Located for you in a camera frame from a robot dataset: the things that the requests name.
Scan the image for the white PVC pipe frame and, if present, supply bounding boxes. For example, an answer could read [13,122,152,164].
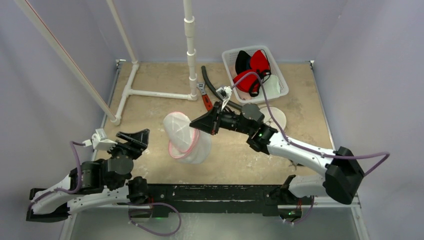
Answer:
[15,0,199,126]

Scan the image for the black bra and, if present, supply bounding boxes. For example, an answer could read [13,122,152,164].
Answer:
[234,50,252,76]

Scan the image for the pale green bra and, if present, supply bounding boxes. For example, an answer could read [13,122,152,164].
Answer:
[263,74,281,100]

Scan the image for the pink-rimmed mesh laundry bag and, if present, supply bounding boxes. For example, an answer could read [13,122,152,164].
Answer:
[163,111,212,164]

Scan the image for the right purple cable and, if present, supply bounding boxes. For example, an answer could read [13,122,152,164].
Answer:
[231,71,391,177]

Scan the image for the pink bra in basket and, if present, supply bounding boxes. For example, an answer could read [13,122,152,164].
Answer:
[237,90,252,101]

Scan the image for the red bra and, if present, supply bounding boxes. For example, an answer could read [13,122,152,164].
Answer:
[233,49,272,98]

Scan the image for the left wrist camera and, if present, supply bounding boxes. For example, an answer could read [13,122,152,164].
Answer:
[82,128,117,151]

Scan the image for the black corrugated hose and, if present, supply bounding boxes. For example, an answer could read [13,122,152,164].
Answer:
[201,65,244,112]

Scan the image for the red-handled adjustable wrench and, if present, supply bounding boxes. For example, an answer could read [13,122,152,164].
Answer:
[197,82,214,111]

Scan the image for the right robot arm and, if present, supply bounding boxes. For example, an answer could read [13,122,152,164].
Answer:
[189,101,365,205]

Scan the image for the loose purple cable at base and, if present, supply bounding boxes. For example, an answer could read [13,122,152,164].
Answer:
[127,202,182,237]

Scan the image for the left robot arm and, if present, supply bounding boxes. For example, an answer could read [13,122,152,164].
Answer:
[26,128,150,223]

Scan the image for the white plastic basket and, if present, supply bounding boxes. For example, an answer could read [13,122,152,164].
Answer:
[221,45,289,105]

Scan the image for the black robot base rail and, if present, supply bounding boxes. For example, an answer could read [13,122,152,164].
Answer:
[116,183,312,219]

